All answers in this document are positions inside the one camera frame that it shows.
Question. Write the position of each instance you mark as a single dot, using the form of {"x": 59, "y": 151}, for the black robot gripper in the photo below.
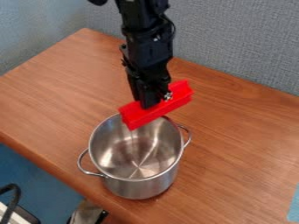
{"x": 147, "y": 52}

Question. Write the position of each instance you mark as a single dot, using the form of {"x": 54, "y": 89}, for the stainless steel pot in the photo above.
{"x": 136, "y": 160}

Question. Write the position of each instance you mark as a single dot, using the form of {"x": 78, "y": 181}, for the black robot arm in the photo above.
{"x": 142, "y": 13}

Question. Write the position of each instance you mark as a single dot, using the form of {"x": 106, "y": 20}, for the grey table leg bracket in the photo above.
{"x": 87, "y": 214}

